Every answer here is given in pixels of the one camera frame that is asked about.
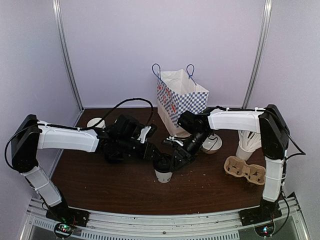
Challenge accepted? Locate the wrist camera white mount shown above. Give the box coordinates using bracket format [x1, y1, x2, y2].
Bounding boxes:
[162, 136, 184, 147]
[137, 124, 158, 144]

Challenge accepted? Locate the stack of black cup lids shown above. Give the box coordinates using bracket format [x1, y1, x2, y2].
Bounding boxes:
[104, 150, 124, 164]

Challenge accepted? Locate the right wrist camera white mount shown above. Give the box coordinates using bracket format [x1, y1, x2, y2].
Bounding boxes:
[162, 136, 184, 147]

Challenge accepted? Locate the white ceramic bowl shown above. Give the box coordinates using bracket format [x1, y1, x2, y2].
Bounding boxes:
[201, 134, 223, 155]

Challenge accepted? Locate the right aluminium corner post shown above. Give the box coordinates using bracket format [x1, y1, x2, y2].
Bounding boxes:
[241, 0, 273, 109]

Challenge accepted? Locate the brown cardboard cup carrier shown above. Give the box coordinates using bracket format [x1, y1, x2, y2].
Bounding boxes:
[223, 156, 266, 186]

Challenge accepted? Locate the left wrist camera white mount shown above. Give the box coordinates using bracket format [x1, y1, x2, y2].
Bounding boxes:
[137, 124, 158, 144]

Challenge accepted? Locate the aluminium front rail frame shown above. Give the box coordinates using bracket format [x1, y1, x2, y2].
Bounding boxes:
[18, 197, 312, 240]

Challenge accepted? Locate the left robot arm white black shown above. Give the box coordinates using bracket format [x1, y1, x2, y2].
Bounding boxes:
[5, 114, 170, 222]

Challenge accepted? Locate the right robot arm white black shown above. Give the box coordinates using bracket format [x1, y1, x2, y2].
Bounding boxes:
[169, 104, 293, 221]

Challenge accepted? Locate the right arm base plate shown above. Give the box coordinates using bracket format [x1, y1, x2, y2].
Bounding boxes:
[239, 206, 282, 227]

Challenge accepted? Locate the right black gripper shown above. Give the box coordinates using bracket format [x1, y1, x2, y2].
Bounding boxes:
[170, 130, 211, 172]

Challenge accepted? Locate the bundle of white wrapped straws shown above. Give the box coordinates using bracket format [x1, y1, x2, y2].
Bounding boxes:
[238, 130, 262, 152]

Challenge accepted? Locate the white cup holding straws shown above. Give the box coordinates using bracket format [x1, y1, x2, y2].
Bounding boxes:
[235, 145, 253, 161]

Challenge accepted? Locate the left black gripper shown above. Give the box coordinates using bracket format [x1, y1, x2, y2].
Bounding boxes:
[117, 136, 163, 162]

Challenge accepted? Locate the stack of white paper cups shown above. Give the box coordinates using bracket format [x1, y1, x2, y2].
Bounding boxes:
[86, 117, 106, 129]

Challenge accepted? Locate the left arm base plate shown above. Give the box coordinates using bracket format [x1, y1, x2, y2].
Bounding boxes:
[45, 208, 90, 227]

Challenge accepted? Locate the checkered paper takeout bag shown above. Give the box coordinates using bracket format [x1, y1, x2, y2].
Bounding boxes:
[151, 63, 210, 138]

